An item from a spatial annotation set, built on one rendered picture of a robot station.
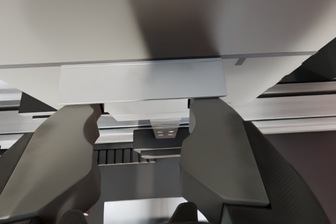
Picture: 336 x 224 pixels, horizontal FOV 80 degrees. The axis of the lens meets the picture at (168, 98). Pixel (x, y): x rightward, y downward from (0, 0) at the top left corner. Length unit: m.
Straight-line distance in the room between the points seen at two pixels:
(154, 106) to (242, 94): 0.08
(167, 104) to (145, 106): 0.02
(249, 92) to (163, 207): 0.12
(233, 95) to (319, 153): 0.71
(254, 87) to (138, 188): 0.59
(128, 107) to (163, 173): 0.53
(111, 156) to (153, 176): 0.18
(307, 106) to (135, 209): 0.44
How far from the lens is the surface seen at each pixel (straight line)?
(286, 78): 0.76
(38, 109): 0.22
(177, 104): 0.18
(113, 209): 0.21
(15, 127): 0.53
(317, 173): 0.86
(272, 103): 0.50
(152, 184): 0.70
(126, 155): 0.58
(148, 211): 0.20
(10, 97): 0.29
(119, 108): 0.19
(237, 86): 0.16
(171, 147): 0.38
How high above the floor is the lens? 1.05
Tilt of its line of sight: 19 degrees down
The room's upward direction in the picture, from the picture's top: 177 degrees clockwise
